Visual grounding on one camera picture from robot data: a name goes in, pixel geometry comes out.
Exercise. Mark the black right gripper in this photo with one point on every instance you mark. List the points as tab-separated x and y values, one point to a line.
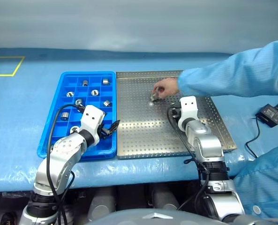
177	111

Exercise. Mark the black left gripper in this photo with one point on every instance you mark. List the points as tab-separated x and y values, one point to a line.
104	131

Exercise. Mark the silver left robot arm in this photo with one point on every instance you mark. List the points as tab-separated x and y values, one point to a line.
61	154

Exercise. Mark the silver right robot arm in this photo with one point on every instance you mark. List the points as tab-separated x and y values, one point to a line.
206	145

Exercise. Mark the light blue sleeved forearm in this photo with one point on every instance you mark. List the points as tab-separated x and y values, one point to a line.
235	75

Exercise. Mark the blue compartment tray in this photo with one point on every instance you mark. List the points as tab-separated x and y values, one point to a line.
59	133

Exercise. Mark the person's bare hand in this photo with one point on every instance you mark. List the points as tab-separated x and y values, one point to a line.
169	86

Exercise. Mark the perforated metal tray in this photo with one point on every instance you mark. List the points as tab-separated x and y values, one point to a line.
141	131

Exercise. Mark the grey rounded shape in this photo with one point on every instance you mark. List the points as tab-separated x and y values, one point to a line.
164	197
102	201

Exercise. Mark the black power adapter with label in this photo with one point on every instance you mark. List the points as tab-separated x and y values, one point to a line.
270	116

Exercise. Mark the blue plastic table cover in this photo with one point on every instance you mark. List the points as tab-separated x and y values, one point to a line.
17	131

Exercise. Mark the grey robot torso with emblem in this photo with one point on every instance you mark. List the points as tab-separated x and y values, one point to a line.
150	218

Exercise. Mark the person's light blue cleanroom suit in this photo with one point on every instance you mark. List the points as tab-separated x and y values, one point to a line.
265	180

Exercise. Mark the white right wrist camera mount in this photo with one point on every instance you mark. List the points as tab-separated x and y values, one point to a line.
189	110

